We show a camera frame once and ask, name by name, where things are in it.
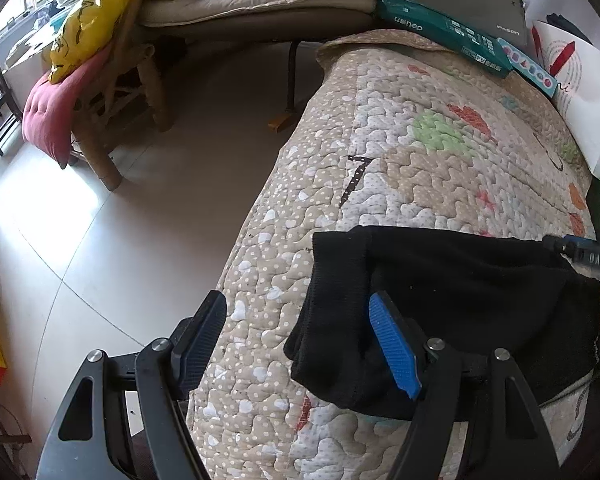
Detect quilted patterned bedspread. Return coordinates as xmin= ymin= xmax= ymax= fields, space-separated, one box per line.
xmin=187 ymin=29 xmax=594 ymax=479

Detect black pants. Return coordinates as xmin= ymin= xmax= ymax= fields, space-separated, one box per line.
xmin=284 ymin=226 xmax=600 ymax=420

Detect yellow printed bag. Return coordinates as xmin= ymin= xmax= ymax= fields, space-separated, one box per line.
xmin=48 ymin=0 xmax=130 ymax=84

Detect light blue toy box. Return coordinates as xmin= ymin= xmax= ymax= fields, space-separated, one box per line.
xmin=498 ymin=37 xmax=557 ymax=99

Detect white paper shopping bag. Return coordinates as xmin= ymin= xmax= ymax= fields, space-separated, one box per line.
xmin=522 ymin=0 xmax=600 ymax=180

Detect pink seat cushion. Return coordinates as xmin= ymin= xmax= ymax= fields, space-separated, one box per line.
xmin=22 ymin=44 xmax=111 ymax=169

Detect green paper ream package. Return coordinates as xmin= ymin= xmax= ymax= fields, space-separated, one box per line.
xmin=376 ymin=0 xmax=513 ymax=78

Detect wooden bamboo chair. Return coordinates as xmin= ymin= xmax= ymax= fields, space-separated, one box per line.
xmin=71 ymin=0 xmax=173 ymax=191

